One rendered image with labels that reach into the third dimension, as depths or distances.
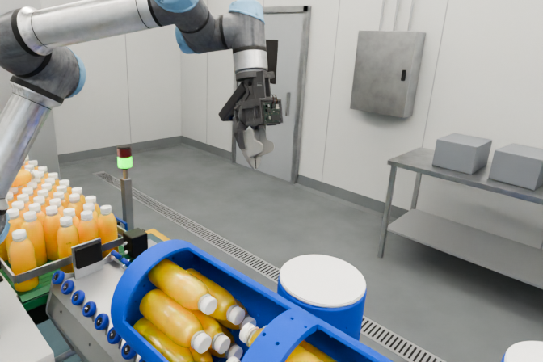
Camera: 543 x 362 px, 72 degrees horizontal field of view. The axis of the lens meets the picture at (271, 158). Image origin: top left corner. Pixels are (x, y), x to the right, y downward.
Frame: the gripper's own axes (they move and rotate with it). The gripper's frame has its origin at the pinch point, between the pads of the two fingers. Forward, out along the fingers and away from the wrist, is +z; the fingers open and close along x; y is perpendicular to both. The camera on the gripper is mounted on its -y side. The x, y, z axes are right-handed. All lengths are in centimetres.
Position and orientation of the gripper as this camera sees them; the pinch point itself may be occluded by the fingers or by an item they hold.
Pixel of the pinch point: (252, 163)
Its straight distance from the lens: 85.4
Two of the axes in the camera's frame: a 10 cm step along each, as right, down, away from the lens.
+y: 7.5, -0.3, -6.6
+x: 6.6, -0.9, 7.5
